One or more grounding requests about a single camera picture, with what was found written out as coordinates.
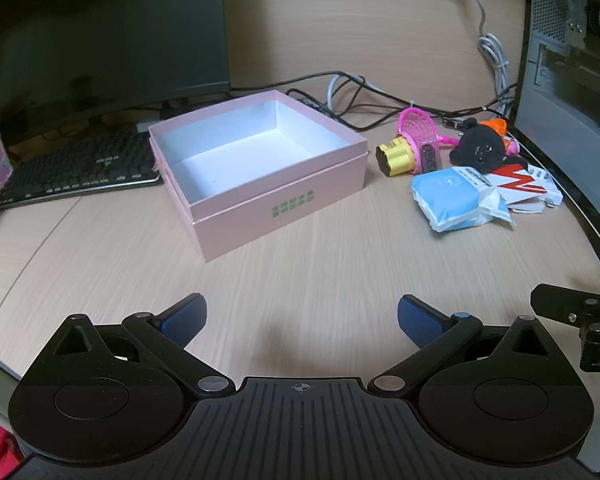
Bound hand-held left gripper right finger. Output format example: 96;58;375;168
372;294;556;403

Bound computer case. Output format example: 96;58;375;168
510;0;600;281

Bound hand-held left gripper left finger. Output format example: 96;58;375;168
50;292;233;397

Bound orange and pink toy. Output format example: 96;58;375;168
477;118;521;156

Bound black monitor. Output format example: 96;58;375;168
0;0;231;141

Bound black plush toy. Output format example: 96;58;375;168
450;122;531;168

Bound pink toy net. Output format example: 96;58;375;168
399;107;461;173

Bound black keyboard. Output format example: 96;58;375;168
0;127;166;211

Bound small black grey clip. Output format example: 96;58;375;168
420;143;440;172

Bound yellow toy cake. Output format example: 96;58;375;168
376;136;417;178

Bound white plug cable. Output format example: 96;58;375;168
450;0;518;116

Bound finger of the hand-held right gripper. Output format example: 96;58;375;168
530;284;600;372

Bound pink cardboard box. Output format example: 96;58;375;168
147;89;370;263

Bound grey cable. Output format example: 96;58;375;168
327;74;406;111

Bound black cable bundle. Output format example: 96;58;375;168
230;71;518;131

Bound black power adapter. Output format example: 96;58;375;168
292;91;333;117

